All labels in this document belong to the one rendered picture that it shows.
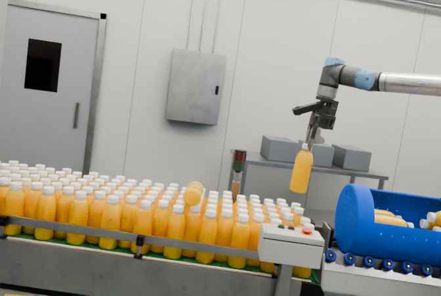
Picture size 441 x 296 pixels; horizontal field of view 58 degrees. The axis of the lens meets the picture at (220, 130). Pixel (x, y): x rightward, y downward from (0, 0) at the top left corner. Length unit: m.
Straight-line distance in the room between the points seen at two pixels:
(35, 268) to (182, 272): 0.53
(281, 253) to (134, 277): 0.54
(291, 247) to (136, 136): 3.61
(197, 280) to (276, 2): 3.97
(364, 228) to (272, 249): 0.42
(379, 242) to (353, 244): 0.10
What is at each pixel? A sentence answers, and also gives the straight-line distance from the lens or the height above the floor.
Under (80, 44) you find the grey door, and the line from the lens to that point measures 4.81.
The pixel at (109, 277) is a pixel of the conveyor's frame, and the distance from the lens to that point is 1.58.
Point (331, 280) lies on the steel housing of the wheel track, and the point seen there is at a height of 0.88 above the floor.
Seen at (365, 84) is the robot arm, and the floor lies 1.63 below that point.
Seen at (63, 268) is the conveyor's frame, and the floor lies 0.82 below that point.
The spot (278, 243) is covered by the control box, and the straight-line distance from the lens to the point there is 1.36.
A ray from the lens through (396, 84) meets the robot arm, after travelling 1.61.
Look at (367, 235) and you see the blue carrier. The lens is 1.64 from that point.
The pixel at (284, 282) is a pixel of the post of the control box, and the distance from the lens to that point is 1.45.
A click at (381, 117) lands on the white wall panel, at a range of 5.49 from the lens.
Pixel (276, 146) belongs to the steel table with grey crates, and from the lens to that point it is 4.20.
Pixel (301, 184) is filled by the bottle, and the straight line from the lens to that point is 1.61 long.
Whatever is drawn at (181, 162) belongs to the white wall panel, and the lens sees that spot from 4.83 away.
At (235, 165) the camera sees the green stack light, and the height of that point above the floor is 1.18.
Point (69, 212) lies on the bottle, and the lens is 1.60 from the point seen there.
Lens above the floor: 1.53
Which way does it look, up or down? 5 degrees down
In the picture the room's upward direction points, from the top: 8 degrees clockwise
